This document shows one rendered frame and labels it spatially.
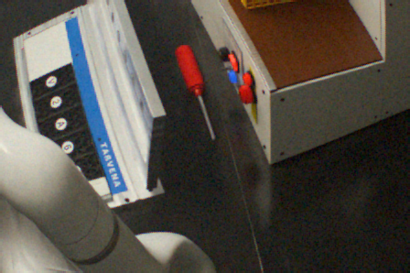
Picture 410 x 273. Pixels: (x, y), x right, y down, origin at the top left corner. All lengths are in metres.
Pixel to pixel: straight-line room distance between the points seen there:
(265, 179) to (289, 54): 0.22
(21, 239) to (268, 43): 0.54
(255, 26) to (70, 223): 0.70
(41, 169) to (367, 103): 0.84
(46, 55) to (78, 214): 0.89
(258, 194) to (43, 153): 0.77
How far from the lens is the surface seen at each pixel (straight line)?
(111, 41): 1.79
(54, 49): 1.90
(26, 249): 1.71
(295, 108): 1.64
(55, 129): 1.78
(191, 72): 1.81
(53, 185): 1.00
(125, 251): 1.10
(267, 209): 1.71
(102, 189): 1.70
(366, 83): 1.67
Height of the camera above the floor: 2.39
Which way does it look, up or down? 57 degrees down
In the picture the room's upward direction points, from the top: 5 degrees counter-clockwise
